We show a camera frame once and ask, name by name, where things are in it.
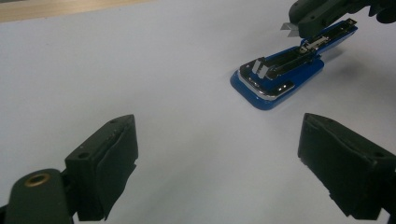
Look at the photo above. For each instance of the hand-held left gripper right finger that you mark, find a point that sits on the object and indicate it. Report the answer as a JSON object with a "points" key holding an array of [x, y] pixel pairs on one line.
{"points": [[348, 165]]}

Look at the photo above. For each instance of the blue stapler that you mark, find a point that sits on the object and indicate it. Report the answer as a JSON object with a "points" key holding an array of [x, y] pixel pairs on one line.
{"points": [[280, 77]]}

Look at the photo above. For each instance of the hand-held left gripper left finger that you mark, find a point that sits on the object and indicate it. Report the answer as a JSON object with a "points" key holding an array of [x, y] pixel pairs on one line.
{"points": [[106, 168]]}

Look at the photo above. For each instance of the white table cover sheet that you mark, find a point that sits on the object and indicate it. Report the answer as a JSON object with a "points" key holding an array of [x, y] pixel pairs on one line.
{"points": [[186, 93]]}

